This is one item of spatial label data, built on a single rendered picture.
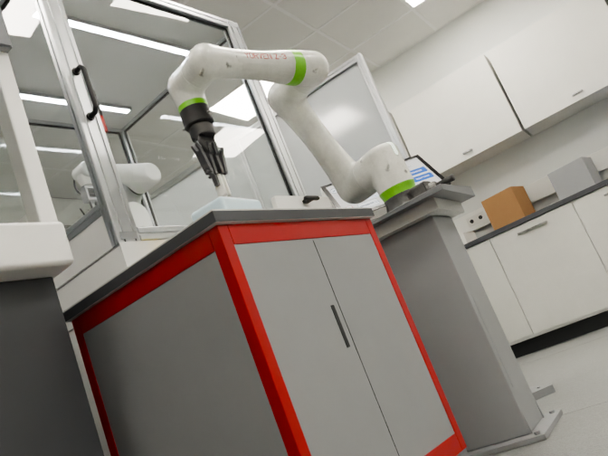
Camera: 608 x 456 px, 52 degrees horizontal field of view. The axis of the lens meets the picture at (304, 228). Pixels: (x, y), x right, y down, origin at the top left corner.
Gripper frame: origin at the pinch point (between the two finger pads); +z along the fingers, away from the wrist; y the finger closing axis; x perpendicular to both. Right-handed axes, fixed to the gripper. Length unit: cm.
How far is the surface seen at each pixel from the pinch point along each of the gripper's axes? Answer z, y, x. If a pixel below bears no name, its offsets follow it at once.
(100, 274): 10.9, 18.1, -39.3
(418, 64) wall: -164, -386, -23
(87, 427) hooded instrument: 54, 58, -12
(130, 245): 7.2, 15.8, -26.5
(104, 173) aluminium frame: -16.8, 16.9, -26.7
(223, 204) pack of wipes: 22, 43, 29
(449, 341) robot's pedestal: 66, -44, 30
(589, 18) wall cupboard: -108, -353, 112
